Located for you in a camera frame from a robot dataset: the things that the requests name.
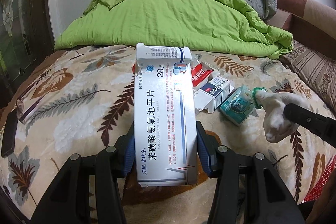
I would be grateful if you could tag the leaf pattern bed blanket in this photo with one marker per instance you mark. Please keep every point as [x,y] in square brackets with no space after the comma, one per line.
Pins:
[81,101]

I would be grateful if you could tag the large white medicine box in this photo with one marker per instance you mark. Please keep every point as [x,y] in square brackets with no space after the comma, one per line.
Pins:
[165,129]

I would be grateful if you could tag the small white blue box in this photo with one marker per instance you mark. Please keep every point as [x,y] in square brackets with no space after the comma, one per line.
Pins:
[211,95]

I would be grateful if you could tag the white sock green cuff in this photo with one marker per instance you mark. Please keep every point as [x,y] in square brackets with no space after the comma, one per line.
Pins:
[276,126]

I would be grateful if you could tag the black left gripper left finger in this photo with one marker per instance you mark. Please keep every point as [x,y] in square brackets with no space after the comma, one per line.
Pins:
[66,199]

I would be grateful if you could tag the green quilt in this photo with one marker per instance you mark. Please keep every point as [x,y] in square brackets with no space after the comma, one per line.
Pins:
[221,26]

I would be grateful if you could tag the striped beige pillow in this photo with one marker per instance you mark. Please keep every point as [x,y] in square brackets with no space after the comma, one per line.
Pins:
[315,69]

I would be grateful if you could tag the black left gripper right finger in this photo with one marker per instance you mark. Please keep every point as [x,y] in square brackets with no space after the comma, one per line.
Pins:
[267,199]

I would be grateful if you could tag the red mesh trash basket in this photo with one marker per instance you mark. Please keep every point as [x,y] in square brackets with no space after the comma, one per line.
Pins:
[323,184]

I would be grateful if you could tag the brown beige headboard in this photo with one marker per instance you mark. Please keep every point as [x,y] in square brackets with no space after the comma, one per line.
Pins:
[310,22]

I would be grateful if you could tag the red white sachet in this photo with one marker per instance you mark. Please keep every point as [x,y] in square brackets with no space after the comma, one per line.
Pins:
[200,73]

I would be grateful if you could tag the black phone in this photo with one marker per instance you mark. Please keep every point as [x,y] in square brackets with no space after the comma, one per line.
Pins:
[8,140]

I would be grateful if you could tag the teal tissue packet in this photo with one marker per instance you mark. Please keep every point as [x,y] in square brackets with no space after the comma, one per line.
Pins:
[238,106]

